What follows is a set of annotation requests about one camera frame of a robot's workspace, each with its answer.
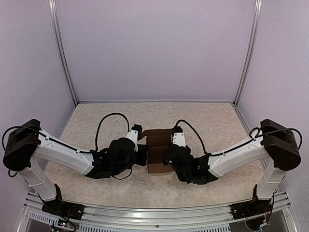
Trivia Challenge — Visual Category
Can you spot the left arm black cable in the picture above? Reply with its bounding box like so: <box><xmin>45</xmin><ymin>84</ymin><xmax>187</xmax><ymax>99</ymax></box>
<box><xmin>95</xmin><ymin>112</ymin><xmax>131</xmax><ymax>152</ymax></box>

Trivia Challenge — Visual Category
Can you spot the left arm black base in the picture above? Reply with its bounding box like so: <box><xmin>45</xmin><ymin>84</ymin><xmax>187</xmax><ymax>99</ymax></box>
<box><xmin>42</xmin><ymin>184</ymin><xmax>84</xmax><ymax>220</ymax></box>

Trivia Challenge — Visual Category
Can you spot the brown cardboard box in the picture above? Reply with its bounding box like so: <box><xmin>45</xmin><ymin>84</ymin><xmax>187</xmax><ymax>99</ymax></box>
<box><xmin>141</xmin><ymin>129</ymin><xmax>173</xmax><ymax>174</ymax></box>

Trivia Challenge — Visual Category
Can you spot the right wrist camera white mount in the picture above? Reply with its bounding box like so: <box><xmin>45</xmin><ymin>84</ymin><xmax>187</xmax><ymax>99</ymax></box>
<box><xmin>171</xmin><ymin>126</ymin><xmax>186</xmax><ymax>147</ymax></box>

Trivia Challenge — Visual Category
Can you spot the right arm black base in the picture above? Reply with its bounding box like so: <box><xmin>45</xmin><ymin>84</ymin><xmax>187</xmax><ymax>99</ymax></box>
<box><xmin>230</xmin><ymin>184</ymin><xmax>273</xmax><ymax>219</ymax></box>

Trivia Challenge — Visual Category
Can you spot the right aluminium frame post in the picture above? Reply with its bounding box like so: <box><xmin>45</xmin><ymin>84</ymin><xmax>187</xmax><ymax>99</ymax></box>
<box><xmin>233</xmin><ymin>0</ymin><xmax>263</xmax><ymax>108</ymax></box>

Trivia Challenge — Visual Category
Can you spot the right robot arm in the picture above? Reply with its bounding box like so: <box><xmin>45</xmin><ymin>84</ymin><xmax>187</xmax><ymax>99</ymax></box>
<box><xmin>163</xmin><ymin>119</ymin><xmax>303</xmax><ymax>215</ymax></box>

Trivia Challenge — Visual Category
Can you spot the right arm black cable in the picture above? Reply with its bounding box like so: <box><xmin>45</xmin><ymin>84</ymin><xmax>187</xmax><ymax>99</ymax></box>
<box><xmin>175</xmin><ymin>119</ymin><xmax>211</xmax><ymax>155</ymax></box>

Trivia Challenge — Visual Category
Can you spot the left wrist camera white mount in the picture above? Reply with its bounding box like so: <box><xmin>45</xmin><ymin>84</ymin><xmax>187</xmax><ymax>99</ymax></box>
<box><xmin>126</xmin><ymin>124</ymin><xmax>143</xmax><ymax>152</ymax></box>

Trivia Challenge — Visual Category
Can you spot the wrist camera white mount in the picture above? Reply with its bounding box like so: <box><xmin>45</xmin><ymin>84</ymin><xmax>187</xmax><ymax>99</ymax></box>
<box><xmin>171</xmin><ymin>126</ymin><xmax>186</xmax><ymax>147</ymax></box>
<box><xmin>126</xmin><ymin>124</ymin><xmax>143</xmax><ymax>152</ymax></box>

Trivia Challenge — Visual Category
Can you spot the left aluminium frame post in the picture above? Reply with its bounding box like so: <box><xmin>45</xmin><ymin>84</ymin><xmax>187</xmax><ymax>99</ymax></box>
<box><xmin>48</xmin><ymin>0</ymin><xmax>79</xmax><ymax>107</ymax></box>

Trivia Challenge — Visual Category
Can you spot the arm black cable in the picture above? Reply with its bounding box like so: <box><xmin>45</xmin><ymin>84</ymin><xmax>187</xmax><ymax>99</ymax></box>
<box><xmin>95</xmin><ymin>112</ymin><xmax>131</xmax><ymax>152</ymax></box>
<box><xmin>175</xmin><ymin>119</ymin><xmax>211</xmax><ymax>155</ymax></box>

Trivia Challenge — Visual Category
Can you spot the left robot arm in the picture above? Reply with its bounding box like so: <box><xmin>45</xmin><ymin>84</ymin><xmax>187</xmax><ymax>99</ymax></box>
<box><xmin>1</xmin><ymin>119</ymin><xmax>149</xmax><ymax>215</ymax></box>

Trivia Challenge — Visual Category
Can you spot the aluminium frame post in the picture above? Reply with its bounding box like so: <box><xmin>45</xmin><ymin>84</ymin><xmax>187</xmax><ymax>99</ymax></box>
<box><xmin>233</xmin><ymin>0</ymin><xmax>263</xmax><ymax>108</ymax></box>
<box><xmin>48</xmin><ymin>0</ymin><xmax>79</xmax><ymax>107</ymax></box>

